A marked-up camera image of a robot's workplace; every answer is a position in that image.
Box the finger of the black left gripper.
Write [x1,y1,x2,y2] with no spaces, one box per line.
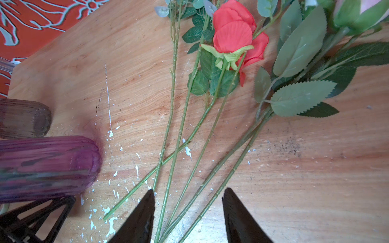
[1,196,76,243]

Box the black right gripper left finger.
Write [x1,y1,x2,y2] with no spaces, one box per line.
[109,189,155,243]

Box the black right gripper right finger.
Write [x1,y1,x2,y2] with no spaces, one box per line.
[222,187,272,243]

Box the purple ribbed glass vase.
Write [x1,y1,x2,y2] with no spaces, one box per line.
[1,136,101,204]

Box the brown ribbed glass vase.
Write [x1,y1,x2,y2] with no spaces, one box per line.
[1,99,52,139]

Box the small pink white spray stem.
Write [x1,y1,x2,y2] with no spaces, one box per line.
[149,1,214,243]

